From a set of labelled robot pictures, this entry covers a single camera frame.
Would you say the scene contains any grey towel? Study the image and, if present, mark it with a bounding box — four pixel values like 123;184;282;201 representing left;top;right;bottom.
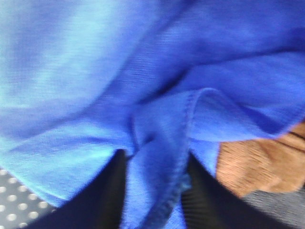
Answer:
242;188;305;229

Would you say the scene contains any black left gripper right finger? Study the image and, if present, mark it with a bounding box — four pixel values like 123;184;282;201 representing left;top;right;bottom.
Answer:
181;154;296;229

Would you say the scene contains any brown towel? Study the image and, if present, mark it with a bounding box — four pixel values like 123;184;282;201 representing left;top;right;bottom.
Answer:
216;122;305;198

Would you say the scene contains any grey perforated laundry basket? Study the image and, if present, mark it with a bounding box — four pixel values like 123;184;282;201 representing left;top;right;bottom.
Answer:
0;168;57;229

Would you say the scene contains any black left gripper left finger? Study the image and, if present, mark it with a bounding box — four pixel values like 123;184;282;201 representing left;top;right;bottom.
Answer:
27;149;126;229

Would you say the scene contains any blue microfibre towel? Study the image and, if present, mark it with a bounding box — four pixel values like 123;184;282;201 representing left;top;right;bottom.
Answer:
0;0;305;229

